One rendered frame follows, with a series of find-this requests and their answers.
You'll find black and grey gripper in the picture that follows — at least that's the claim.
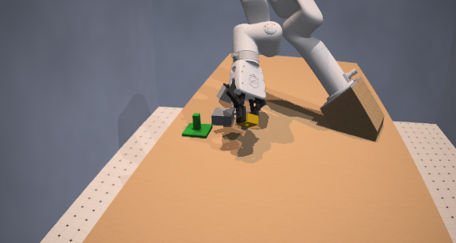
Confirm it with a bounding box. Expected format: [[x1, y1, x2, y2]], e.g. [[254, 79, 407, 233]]
[[226, 59, 266, 124]]

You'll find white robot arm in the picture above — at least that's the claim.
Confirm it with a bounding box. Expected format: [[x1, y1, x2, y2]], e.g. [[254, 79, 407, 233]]
[[231, 0, 358, 101]]

